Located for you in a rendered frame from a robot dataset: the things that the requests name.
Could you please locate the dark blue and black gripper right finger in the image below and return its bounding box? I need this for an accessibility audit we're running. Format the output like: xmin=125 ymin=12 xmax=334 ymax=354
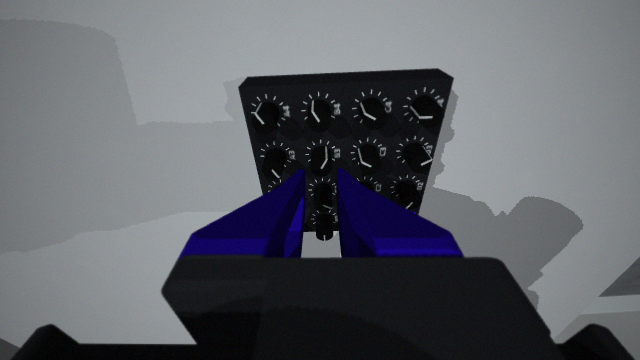
xmin=336 ymin=168 xmax=464 ymax=258

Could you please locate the black knob box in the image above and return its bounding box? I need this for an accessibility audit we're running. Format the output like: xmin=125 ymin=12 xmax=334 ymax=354
xmin=238 ymin=68 xmax=454 ymax=241

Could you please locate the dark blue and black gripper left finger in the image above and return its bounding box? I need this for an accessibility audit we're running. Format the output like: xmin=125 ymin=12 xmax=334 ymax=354
xmin=177 ymin=169 xmax=306 ymax=260

